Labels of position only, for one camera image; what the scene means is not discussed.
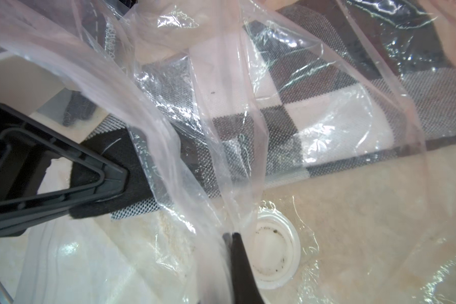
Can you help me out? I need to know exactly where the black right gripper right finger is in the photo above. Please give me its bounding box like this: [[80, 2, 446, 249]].
[[223, 233, 265, 304]]

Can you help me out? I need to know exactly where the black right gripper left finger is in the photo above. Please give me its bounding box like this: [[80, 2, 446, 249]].
[[0, 103, 129, 238]]

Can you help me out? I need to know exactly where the clear plastic vacuum bag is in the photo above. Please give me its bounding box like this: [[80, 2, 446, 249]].
[[0, 1, 456, 303]]

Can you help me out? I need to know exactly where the black white checked scarf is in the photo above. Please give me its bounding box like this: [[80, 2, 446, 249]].
[[69, 1, 456, 219]]

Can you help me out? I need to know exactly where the white round bag valve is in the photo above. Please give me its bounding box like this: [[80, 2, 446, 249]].
[[250, 209, 301, 290]]

